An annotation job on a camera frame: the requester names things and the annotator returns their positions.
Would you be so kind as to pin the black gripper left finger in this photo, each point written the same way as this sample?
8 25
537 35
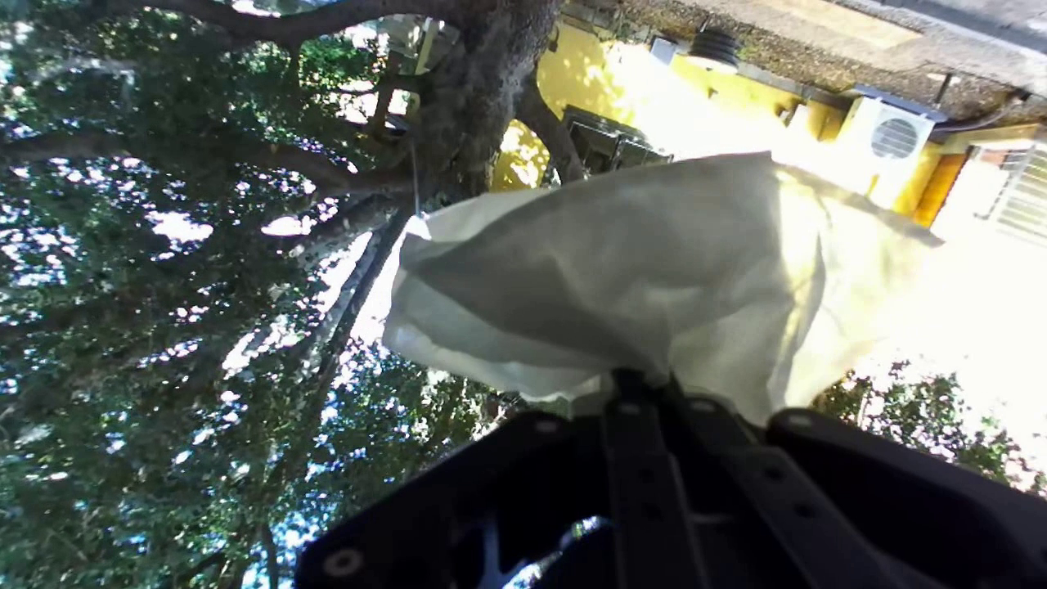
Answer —
655 503

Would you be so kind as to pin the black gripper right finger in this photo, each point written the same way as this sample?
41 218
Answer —
787 511

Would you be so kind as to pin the white paper towel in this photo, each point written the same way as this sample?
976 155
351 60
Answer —
655 274

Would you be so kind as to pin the white air conditioner unit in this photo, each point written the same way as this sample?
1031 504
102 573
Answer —
896 133

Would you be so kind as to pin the yellow neighbouring building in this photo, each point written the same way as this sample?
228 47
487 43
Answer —
764 85

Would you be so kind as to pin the leafy outdoor tree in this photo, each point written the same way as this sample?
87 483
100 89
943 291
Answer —
216 165

